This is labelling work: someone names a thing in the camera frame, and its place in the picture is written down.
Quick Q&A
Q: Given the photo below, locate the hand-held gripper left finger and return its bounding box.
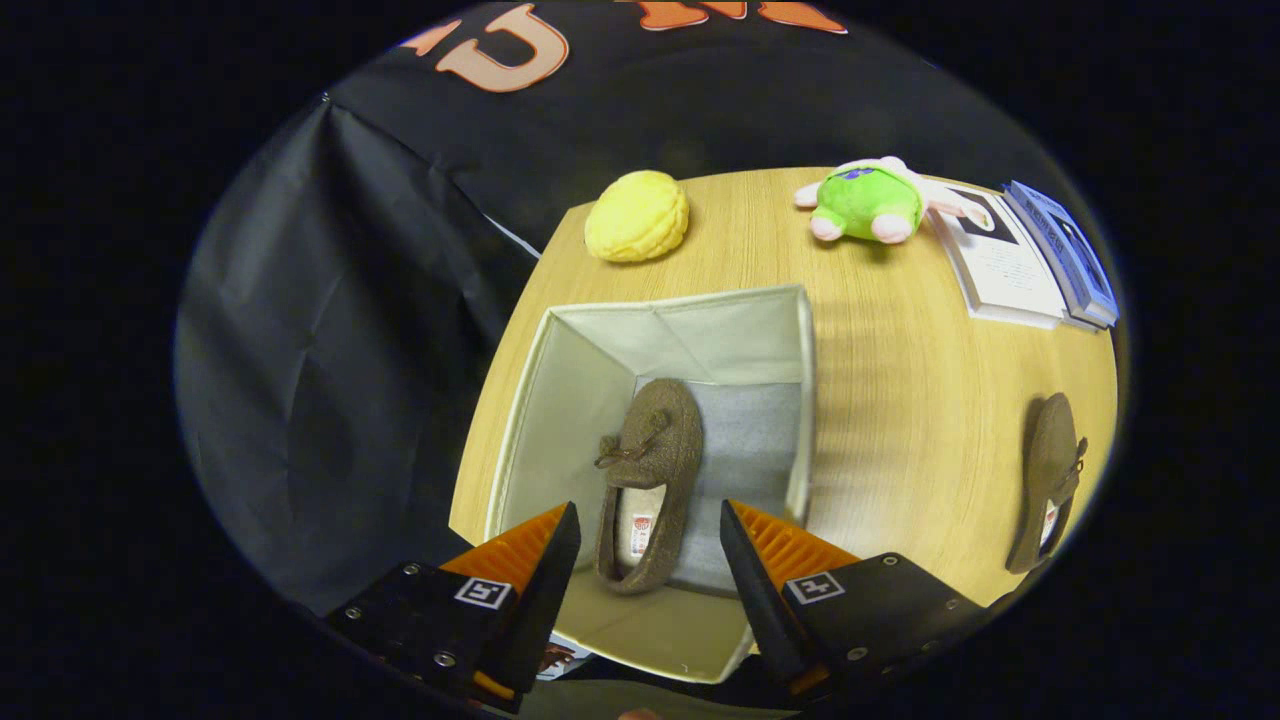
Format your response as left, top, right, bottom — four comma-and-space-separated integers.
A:
323, 501, 583, 714

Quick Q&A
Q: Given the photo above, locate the white booklet with dark photo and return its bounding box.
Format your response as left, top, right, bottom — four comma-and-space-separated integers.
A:
925, 180, 1066, 331

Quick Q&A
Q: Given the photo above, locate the yellow plush bun toy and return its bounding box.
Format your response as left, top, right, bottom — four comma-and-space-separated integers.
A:
584, 170, 691, 264

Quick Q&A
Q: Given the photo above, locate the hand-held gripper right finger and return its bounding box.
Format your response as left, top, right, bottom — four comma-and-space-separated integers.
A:
718, 499, 989, 703

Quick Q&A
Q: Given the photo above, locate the black backdrop cloth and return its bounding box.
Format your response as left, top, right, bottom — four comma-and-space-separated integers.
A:
175, 0, 1091, 616

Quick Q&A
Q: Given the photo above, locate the cream fabric storage box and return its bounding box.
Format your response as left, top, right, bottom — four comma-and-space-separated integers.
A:
483, 283, 816, 686

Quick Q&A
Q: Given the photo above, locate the blue book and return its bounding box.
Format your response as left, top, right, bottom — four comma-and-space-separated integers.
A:
1003, 180, 1121, 331

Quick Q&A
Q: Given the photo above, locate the green and pink plush toy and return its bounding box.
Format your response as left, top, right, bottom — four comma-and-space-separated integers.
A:
795, 156, 996, 245

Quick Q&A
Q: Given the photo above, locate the brown shoe with bow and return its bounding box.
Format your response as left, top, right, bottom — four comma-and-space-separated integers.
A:
1005, 392, 1089, 575
593, 377, 705, 596

